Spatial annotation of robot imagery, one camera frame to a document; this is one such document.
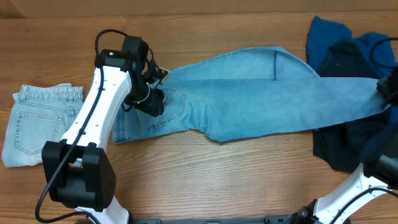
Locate medium blue denim jeans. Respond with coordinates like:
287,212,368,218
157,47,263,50
113,47,385,143

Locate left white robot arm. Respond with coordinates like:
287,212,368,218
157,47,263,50
35,35,168,223

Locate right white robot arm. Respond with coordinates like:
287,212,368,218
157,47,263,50
283,123,397,223

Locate blue t-shirt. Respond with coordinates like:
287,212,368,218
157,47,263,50
307,16,397,129

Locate dark navy garment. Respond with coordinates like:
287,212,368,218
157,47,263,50
313,40,397,172

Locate light blue folded jeans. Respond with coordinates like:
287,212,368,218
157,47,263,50
2,83,83,168

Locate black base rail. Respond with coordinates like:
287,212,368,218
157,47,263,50
129,215,288,224

